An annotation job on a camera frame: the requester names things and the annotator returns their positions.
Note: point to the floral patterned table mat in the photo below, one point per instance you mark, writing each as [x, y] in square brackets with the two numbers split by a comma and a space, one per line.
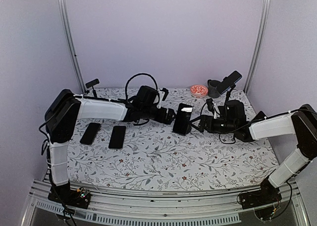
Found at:
[156, 159]

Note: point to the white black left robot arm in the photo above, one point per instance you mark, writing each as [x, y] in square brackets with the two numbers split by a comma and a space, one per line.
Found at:
[68, 108]

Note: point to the red white patterned bowl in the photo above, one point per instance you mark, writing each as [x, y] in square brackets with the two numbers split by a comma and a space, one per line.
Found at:
[198, 91]

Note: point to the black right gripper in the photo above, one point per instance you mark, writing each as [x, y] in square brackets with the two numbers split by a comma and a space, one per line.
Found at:
[204, 119]

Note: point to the aluminium frame post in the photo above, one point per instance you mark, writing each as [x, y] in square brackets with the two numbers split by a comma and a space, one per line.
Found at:
[258, 45]
[67, 30]

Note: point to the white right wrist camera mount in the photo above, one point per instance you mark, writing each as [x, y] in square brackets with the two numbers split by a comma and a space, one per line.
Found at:
[215, 113]

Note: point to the left aluminium frame post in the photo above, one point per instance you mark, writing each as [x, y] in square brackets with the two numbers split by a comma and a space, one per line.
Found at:
[67, 30]

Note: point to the black phone on tall stand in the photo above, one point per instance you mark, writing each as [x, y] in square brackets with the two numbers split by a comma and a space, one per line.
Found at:
[228, 81]

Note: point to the aluminium front rail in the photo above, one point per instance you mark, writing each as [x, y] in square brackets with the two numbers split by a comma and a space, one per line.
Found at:
[122, 207]

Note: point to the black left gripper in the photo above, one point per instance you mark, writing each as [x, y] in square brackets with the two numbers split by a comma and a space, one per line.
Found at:
[162, 119]

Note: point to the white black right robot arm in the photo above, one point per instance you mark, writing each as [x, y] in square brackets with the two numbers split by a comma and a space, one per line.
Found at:
[301, 123]

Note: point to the black phone with pink edge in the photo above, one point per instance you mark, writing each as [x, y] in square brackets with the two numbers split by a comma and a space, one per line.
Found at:
[90, 133]

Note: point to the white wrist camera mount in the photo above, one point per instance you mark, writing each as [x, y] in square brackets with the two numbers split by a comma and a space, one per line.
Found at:
[163, 94]
[215, 113]

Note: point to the right aluminium frame post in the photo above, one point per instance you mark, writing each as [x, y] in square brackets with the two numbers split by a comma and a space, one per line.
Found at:
[258, 45]

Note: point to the black tall phone stand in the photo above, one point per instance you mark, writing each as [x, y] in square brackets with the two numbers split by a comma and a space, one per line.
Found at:
[228, 93]

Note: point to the black round-base phone stand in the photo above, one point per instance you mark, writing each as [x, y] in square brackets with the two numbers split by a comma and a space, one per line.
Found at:
[91, 85]

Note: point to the dark grey cup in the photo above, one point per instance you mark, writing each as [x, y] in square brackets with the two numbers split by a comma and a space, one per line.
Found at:
[212, 91]

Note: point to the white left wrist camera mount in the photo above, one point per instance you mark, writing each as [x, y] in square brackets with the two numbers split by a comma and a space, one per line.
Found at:
[163, 94]

